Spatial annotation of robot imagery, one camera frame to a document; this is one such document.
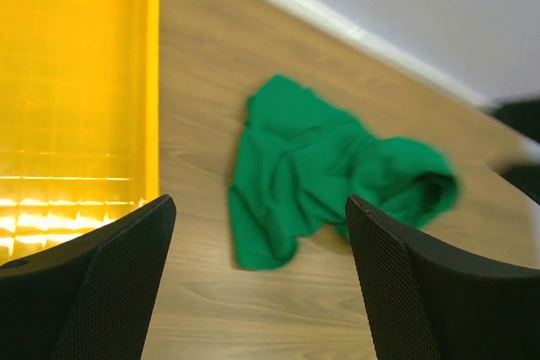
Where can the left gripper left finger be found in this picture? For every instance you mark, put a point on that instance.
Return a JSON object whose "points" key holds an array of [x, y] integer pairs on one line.
{"points": [[91, 297]]}

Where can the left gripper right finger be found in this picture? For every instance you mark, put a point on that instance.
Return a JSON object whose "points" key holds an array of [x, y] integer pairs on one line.
{"points": [[426, 299]]}

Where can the green t shirt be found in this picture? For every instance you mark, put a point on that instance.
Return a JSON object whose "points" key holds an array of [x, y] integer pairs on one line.
{"points": [[299, 159]]}

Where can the yellow plastic tray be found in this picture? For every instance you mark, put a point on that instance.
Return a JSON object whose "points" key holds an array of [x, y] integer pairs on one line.
{"points": [[79, 117]]}

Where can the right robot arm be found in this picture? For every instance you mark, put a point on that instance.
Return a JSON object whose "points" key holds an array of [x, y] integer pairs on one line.
{"points": [[522, 117]]}

